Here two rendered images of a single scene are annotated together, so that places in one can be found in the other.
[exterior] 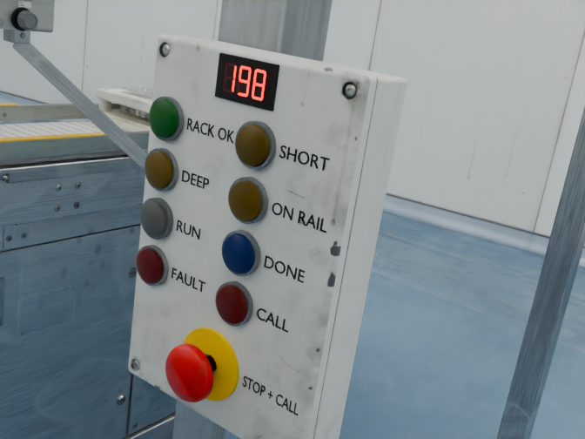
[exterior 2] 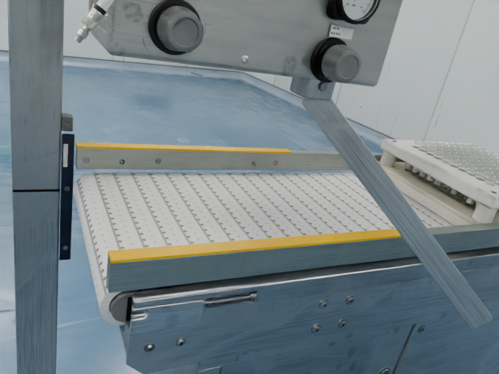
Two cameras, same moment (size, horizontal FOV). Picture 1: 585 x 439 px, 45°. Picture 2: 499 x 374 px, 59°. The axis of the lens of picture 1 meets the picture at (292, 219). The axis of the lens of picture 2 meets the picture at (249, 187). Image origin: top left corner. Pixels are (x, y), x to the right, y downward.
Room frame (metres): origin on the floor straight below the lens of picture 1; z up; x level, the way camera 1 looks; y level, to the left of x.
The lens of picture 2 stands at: (0.73, 0.32, 1.07)
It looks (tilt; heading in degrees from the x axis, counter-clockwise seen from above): 23 degrees down; 26
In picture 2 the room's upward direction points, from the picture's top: 12 degrees clockwise
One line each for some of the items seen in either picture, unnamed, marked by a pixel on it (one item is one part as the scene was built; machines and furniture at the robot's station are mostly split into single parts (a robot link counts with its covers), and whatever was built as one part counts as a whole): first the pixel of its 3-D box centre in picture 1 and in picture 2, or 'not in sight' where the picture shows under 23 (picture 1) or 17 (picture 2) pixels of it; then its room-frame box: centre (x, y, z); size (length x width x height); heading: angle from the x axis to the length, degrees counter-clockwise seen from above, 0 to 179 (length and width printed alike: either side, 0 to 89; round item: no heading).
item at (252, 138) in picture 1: (252, 145); not in sight; (0.43, 0.03, 1.03); 0.03 x 0.01 x 0.03; 56
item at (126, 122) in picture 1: (172, 124); (468, 194); (1.57, 0.30, 0.83); 0.24 x 0.24 x 0.02; 55
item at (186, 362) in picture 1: (203, 367); not in sight; (0.44, 0.05, 0.87); 0.04 x 0.04 x 0.04; 56
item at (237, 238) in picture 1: (238, 253); not in sight; (0.43, 0.03, 0.96); 0.03 x 0.01 x 0.03; 56
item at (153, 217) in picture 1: (154, 219); not in sight; (0.48, 0.10, 0.96); 0.03 x 0.01 x 0.03; 56
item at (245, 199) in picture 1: (245, 200); not in sight; (0.43, 0.03, 0.99); 0.03 x 0.01 x 0.03; 56
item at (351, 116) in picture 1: (253, 242); not in sight; (0.47, 0.02, 0.96); 0.17 x 0.06 x 0.26; 56
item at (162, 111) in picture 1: (164, 118); not in sight; (0.48, 0.10, 1.03); 0.03 x 0.01 x 0.03; 56
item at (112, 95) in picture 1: (174, 103); (479, 170); (1.57, 0.30, 0.88); 0.25 x 0.24 x 0.02; 55
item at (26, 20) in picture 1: (26, 16); (340, 57); (1.05, 0.43, 1.05); 0.03 x 0.03 x 0.04; 56
